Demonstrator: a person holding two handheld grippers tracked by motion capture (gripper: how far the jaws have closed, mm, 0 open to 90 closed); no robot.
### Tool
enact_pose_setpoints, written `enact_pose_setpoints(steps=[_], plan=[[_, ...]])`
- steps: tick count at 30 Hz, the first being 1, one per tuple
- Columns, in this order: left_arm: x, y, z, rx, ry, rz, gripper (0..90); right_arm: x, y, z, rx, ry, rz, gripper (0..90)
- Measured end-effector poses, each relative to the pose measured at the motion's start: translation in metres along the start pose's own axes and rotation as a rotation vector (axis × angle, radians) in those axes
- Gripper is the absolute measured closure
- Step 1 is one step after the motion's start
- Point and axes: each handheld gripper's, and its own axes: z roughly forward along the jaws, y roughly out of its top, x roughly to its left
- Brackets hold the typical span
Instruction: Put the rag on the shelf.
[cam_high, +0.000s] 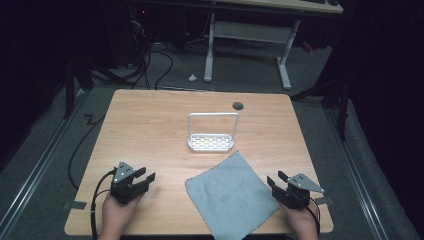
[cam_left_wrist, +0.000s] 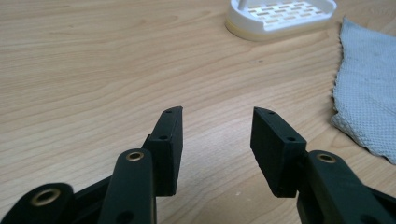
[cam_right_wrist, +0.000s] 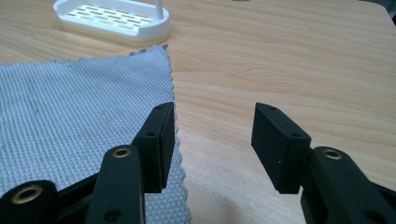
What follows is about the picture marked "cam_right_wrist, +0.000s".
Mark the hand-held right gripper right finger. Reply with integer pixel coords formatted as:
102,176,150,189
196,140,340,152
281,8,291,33
250,102,312,195

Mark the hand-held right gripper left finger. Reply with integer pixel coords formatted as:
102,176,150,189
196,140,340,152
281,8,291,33
131,101,177,194

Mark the grey textured cloth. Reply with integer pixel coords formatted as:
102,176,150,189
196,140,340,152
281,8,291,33
0,44,191,224

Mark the white slotted drain rack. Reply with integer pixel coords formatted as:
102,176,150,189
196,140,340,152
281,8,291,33
52,0,172,41

